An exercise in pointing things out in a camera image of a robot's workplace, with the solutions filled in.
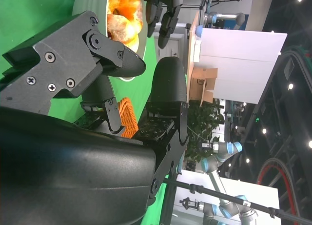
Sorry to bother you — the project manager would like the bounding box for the black metal rod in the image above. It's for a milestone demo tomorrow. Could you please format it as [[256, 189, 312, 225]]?
[[163, 178, 312, 225]]

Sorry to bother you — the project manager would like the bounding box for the light wooden tabletop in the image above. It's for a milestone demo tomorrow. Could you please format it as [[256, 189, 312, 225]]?
[[187, 11, 203, 69]]

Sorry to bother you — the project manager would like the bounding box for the green tablecloth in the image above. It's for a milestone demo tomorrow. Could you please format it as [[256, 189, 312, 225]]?
[[0, 0, 190, 225]]

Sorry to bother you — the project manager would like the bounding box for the grey round bowl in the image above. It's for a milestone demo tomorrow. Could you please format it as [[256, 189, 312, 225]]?
[[72, 0, 149, 82]]

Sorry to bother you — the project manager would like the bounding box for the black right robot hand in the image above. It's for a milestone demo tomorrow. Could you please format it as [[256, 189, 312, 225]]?
[[0, 10, 190, 225]]

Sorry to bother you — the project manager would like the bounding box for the orange wicker basket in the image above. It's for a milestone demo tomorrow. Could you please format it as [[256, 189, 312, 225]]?
[[118, 97, 139, 139]]

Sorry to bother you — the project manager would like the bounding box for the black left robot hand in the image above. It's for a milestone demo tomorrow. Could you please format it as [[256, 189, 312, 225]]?
[[143, 0, 182, 49]]

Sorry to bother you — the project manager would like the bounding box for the green leafy plant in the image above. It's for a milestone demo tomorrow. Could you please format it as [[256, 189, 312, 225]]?
[[186, 99, 225, 162]]

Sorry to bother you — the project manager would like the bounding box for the small orange striped bread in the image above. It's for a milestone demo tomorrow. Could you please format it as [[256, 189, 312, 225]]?
[[107, 13, 140, 52]]

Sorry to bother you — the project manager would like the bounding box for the brown cardboard box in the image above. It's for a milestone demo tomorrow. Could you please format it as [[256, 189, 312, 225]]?
[[189, 66, 218, 107]]

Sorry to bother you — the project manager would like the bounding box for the white partition wall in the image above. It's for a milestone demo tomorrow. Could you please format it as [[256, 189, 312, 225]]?
[[172, 170, 280, 225], [195, 27, 288, 105]]

